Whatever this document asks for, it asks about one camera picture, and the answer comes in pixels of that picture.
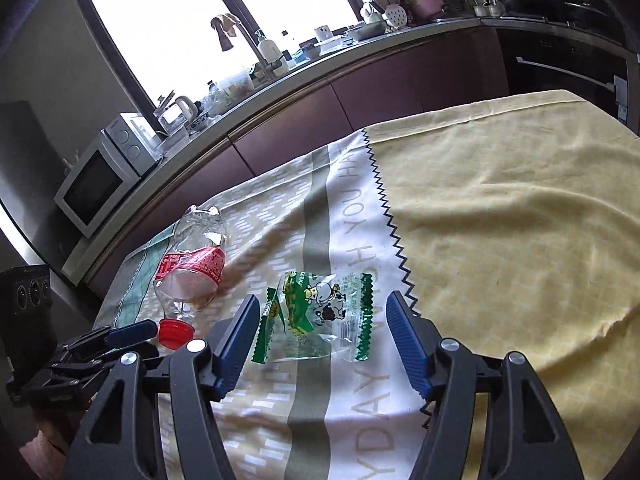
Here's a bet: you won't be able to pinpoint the crushed plastic bottle red cap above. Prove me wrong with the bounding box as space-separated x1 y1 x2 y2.
153 205 228 350

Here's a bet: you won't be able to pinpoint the green clear candy wrapper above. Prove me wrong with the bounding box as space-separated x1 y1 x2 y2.
252 271 373 364

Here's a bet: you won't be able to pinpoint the pink sleeved right forearm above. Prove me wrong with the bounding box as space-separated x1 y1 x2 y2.
20 410 84 479

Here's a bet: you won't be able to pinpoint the white kitchen countertop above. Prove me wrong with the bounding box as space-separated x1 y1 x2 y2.
60 18 482 285

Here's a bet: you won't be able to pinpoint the kitchen sink faucet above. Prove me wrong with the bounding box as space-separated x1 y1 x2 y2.
209 12 281 82

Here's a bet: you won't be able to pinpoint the patterned tablecloth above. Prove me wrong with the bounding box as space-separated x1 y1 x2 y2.
92 89 640 480

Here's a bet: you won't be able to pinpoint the grey refrigerator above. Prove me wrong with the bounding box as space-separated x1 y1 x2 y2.
0 101 80 273

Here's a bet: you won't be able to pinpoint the white microwave oven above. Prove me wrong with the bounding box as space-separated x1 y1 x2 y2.
54 113 162 238

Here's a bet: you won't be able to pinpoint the glass electric kettle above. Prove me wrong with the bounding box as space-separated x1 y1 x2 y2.
153 90 198 136

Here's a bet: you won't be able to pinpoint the dark red base cabinets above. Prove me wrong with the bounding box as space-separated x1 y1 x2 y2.
79 26 508 298

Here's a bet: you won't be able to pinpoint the pink bowl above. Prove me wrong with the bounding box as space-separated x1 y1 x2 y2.
411 0 445 20

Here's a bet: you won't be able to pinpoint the black built-in oven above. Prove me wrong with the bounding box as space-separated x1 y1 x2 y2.
491 0 639 131

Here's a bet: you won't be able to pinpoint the metal stovetop kettle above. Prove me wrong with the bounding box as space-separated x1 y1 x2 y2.
472 0 506 18

